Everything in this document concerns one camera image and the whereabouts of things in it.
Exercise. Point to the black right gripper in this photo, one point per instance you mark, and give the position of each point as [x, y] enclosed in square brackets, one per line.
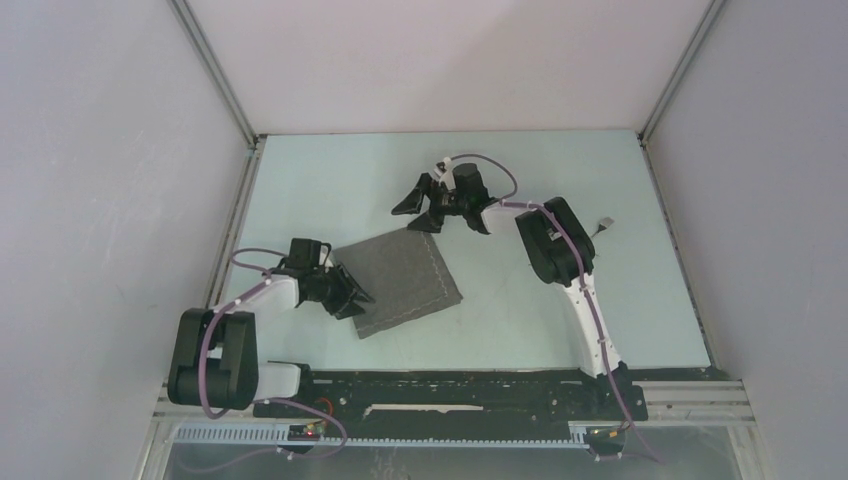
[413, 202]

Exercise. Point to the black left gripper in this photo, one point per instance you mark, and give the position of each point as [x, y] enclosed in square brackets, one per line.
[342, 302]

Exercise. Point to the grey cloth napkin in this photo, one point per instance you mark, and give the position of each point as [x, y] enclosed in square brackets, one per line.
[406, 275]

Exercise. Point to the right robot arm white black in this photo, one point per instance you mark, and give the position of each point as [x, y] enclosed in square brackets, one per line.
[558, 247]

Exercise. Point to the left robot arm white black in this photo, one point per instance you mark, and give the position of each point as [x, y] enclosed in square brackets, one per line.
[216, 363]

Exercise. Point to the silver metal utensil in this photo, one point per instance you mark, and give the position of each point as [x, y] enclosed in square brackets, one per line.
[603, 225]

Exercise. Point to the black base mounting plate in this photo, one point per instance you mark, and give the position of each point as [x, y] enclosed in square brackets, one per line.
[474, 426]

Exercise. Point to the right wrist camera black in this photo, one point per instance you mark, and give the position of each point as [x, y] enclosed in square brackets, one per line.
[469, 182]

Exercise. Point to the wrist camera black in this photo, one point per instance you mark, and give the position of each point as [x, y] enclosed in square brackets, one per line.
[469, 182]
[308, 254]

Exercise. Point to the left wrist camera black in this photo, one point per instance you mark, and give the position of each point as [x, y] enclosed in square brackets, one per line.
[308, 254]

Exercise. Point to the aluminium frame rail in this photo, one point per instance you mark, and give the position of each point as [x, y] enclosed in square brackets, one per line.
[709, 402]

